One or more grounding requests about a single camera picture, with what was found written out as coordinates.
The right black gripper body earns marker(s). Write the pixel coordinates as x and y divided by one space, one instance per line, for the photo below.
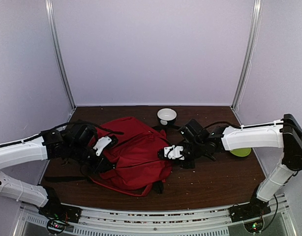
191 165

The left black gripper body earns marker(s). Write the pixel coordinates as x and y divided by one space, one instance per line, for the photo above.
96 165

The red backpack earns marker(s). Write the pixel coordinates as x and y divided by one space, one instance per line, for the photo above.
137 170

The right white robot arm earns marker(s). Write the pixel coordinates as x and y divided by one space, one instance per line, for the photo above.
285 133

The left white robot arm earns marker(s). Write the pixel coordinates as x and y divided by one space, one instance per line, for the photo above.
82 140

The dark blue white bowl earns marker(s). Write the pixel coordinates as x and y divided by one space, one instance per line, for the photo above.
166 116

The green plate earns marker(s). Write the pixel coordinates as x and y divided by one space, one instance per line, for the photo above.
241 152

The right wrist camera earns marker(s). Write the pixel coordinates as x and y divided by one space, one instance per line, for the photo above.
171 153

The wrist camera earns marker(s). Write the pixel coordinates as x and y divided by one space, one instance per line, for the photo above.
171 153
104 142

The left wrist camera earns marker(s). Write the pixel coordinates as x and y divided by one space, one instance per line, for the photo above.
104 142

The aluminium front rail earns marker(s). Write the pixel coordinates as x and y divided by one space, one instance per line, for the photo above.
213 221

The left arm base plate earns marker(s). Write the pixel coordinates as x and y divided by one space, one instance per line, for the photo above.
65 213

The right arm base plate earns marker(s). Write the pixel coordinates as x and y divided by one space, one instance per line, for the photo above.
248 211

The left aluminium corner post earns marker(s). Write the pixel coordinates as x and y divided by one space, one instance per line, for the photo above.
59 59

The aluminium corner post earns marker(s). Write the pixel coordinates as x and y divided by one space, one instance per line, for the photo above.
59 59
253 32

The right aluminium corner post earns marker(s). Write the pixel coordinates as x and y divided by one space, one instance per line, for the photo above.
253 32

